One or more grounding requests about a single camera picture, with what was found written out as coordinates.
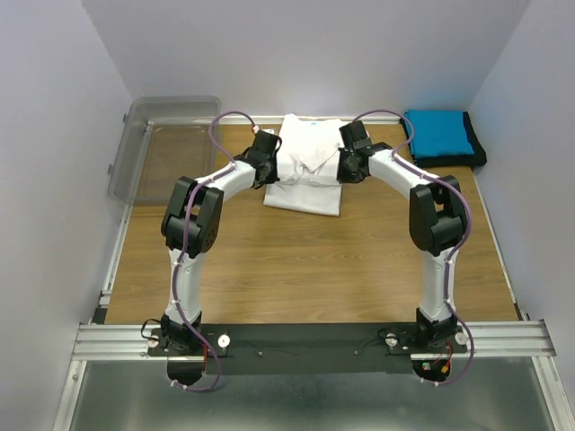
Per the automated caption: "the white t shirt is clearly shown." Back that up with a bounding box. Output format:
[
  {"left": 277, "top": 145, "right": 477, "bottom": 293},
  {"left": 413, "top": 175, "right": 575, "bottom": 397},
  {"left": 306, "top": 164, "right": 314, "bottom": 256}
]
[{"left": 263, "top": 114, "right": 344, "bottom": 216}]

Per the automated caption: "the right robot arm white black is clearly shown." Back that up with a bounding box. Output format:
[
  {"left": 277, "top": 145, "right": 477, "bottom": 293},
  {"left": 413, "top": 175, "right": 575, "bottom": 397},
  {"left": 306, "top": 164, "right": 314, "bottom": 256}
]
[{"left": 337, "top": 120, "right": 470, "bottom": 352}]

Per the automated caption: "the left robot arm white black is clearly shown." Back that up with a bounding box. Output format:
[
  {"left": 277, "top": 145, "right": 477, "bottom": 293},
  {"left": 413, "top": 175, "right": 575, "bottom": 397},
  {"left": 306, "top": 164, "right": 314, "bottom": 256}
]
[{"left": 160, "top": 130, "right": 282, "bottom": 355}]

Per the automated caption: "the folded blue t shirt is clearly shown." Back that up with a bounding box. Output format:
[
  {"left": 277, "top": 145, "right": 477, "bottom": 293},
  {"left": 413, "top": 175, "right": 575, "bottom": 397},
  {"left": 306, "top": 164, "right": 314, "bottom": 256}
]
[{"left": 405, "top": 110, "right": 474, "bottom": 159}]

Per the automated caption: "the clear plastic bin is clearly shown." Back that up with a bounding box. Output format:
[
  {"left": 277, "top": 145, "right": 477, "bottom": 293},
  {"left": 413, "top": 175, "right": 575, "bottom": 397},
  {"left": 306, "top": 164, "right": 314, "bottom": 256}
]
[{"left": 108, "top": 96, "right": 221, "bottom": 205}]

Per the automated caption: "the folded black t shirt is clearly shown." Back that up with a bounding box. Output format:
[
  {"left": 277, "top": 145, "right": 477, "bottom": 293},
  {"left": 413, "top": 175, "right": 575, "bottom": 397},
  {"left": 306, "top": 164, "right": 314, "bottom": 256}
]
[{"left": 401, "top": 111, "right": 487, "bottom": 169}]

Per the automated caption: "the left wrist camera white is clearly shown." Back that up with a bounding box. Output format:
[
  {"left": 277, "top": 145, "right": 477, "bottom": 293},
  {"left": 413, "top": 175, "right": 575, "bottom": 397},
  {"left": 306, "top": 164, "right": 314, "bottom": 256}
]
[{"left": 252, "top": 126, "right": 276, "bottom": 135}]

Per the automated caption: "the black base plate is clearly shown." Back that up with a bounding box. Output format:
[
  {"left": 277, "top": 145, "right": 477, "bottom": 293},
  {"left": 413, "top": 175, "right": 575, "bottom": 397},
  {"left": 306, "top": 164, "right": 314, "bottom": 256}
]
[{"left": 142, "top": 322, "right": 467, "bottom": 384}]

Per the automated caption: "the aluminium frame rail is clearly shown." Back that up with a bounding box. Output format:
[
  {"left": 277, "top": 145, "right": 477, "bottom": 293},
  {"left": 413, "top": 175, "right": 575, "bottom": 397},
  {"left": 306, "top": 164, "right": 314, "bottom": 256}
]
[{"left": 51, "top": 319, "right": 559, "bottom": 431}]

